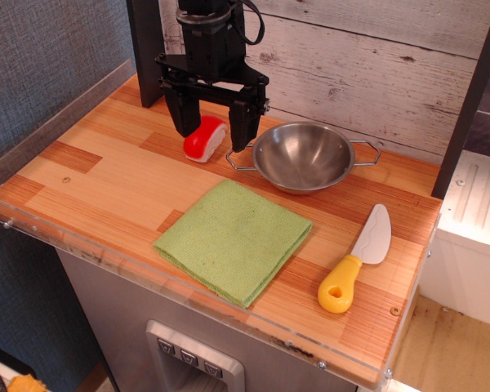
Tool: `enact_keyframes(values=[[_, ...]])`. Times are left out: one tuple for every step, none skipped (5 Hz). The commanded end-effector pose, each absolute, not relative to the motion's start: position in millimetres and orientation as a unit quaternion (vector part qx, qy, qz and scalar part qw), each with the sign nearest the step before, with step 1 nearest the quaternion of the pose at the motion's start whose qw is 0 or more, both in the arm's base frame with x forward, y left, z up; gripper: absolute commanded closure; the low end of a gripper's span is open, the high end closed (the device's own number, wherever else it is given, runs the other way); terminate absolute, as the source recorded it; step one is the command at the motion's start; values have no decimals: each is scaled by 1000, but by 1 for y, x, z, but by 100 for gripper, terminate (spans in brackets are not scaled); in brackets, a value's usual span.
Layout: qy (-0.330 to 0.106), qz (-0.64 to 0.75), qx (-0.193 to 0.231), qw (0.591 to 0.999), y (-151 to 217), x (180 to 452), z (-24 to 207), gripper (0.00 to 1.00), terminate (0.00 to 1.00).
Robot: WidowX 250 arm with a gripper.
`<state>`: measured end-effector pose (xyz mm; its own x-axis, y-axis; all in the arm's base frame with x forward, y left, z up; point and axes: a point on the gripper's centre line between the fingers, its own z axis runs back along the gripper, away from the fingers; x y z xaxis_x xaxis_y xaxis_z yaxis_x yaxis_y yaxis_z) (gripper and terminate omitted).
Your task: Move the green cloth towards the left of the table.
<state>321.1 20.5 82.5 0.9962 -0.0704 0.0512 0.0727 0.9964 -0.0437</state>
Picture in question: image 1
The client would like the white toy sink unit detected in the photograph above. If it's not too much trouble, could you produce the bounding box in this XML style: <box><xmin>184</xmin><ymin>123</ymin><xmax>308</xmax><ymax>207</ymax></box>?
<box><xmin>419</xmin><ymin>151</ymin><xmax>490</xmax><ymax>324</ymax></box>

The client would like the green towel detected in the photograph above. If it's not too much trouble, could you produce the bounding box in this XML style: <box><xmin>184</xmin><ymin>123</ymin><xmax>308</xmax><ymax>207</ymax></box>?
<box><xmin>154</xmin><ymin>180</ymin><xmax>312</xmax><ymax>308</ymax></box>

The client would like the clear acrylic edge guard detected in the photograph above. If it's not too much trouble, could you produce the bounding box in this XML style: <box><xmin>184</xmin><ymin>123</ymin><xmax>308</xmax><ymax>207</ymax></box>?
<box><xmin>0</xmin><ymin>193</ymin><xmax>394</xmax><ymax>386</ymax></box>

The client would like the dark grey left post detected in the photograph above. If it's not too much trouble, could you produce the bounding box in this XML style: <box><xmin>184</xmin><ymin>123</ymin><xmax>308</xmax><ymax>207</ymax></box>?
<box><xmin>126</xmin><ymin>0</ymin><xmax>165</xmax><ymax>108</ymax></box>

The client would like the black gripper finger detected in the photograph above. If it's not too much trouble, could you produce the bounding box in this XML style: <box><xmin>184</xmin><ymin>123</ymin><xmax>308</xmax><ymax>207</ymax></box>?
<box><xmin>163</xmin><ymin>84</ymin><xmax>200</xmax><ymax>138</ymax></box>
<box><xmin>229</xmin><ymin>100</ymin><xmax>261</xmax><ymax>153</ymax></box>

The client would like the steel bowl with wire handles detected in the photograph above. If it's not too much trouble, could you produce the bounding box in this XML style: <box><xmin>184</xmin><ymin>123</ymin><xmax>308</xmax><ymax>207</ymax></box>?
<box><xmin>225</xmin><ymin>122</ymin><xmax>381</xmax><ymax>194</ymax></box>

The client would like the yellow handled toy knife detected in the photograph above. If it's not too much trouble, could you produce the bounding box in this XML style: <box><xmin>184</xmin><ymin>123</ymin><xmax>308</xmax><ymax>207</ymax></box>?
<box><xmin>318</xmin><ymin>204</ymin><xmax>392</xmax><ymax>314</ymax></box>

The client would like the silver dispenser button panel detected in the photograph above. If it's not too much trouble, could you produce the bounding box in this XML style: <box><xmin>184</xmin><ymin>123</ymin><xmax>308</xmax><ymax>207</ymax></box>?
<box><xmin>145</xmin><ymin>320</ymin><xmax>246</xmax><ymax>391</ymax></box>

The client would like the orange object bottom left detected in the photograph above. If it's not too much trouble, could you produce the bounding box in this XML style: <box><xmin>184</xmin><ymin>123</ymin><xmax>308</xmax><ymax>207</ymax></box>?
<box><xmin>7</xmin><ymin>374</ymin><xmax>48</xmax><ymax>392</ymax></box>

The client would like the dark grey post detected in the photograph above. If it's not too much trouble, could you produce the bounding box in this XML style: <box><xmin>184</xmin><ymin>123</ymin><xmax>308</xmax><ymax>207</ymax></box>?
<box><xmin>431</xmin><ymin>27</ymin><xmax>490</xmax><ymax>199</ymax></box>
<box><xmin>126</xmin><ymin>0</ymin><xmax>165</xmax><ymax>108</ymax></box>

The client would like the dark grey right post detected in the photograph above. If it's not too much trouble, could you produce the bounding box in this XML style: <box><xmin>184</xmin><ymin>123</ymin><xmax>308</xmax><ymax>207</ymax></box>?
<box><xmin>431</xmin><ymin>27</ymin><xmax>490</xmax><ymax>199</ymax></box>

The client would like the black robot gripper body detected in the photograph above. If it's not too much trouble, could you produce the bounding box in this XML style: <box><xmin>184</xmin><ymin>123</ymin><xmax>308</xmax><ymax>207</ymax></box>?
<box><xmin>156</xmin><ymin>20</ymin><xmax>269</xmax><ymax>114</ymax></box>

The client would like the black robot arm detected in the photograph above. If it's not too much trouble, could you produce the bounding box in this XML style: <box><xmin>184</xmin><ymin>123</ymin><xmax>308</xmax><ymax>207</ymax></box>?
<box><xmin>156</xmin><ymin>1</ymin><xmax>269</xmax><ymax>152</ymax></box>

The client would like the grey toy fridge cabinet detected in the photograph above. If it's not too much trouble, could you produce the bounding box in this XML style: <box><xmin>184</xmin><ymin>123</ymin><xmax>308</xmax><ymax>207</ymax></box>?
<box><xmin>57</xmin><ymin>251</ymin><xmax>357</xmax><ymax>391</ymax></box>

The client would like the red white toy sushi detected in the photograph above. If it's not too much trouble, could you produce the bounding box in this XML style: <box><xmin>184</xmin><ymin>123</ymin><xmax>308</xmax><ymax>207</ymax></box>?
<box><xmin>183</xmin><ymin>115</ymin><xmax>228</xmax><ymax>163</ymax></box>

